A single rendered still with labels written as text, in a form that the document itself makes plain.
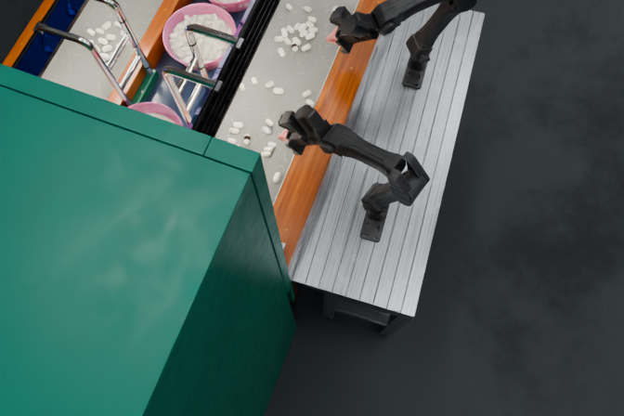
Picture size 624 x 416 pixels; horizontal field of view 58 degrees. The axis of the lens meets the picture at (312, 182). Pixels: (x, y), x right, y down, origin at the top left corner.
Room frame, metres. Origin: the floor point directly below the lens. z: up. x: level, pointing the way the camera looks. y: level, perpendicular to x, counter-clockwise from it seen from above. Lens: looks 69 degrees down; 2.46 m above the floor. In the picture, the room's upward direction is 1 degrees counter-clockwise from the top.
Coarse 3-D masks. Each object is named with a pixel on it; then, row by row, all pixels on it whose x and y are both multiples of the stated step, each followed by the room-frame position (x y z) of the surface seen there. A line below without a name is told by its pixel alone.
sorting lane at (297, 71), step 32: (288, 0) 1.38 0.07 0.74; (320, 0) 1.38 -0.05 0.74; (352, 0) 1.38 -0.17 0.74; (288, 32) 1.24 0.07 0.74; (320, 32) 1.24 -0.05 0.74; (256, 64) 1.11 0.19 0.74; (288, 64) 1.11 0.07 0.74; (320, 64) 1.10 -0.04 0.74; (256, 96) 0.98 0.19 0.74; (288, 96) 0.98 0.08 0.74; (224, 128) 0.86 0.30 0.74; (256, 128) 0.85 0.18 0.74; (288, 160) 0.73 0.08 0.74
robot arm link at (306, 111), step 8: (296, 112) 0.76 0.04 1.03; (304, 112) 0.75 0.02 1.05; (312, 112) 0.74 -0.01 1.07; (296, 120) 0.73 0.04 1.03; (304, 120) 0.72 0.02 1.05; (312, 120) 0.72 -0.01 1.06; (320, 120) 0.72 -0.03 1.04; (304, 128) 0.71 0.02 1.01; (312, 128) 0.71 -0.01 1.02; (320, 128) 0.71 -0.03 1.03; (328, 128) 0.71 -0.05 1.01; (320, 136) 0.69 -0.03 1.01; (320, 144) 0.66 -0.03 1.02; (328, 144) 0.65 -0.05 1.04; (328, 152) 0.64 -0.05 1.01
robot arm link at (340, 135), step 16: (336, 128) 0.70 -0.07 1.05; (336, 144) 0.64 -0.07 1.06; (352, 144) 0.64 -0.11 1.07; (368, 144) 0.63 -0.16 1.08; (368, 160) 0.59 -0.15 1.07; (384, 160) 0.57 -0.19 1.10; (400, 160) 0.57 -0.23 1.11; (416, 160) 0.57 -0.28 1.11; (400, 176) 0.52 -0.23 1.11; (400, 192) 0.49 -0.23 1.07
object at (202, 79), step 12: (192, 24) 1.00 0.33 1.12; (192, 36) 1.00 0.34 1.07; (216, 36) 0.96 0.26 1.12; (228, 36) 0.96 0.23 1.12; (192, 48) 0.99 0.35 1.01; (192, 60) 0.98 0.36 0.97; (168, 72) 0.85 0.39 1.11; (180, 72) 0.84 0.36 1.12; (204, 72) 1.00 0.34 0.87; (168, 84) 0.86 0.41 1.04; (180, 84) 0.90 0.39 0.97; (204, 84) 0.81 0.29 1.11; (216, 84) 0.81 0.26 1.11; (180, 96) 0.87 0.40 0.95; (192, 96) 0.92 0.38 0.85; (180, 108) 0.86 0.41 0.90
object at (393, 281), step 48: (384, 48) 1.21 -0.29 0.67; (384, 96) 1.01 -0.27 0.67; (432, 96) 1.00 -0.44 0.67; (384, 144) 0.81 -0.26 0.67; (432, 144) 0.81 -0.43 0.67; (336, 192) 0.64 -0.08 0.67; (432, 192) 0.63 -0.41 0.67; (336, 240) 0.47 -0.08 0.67; (384, 240) 0.47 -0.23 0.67; (336, 288) 0.31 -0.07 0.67; (384, 288) 0.31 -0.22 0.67
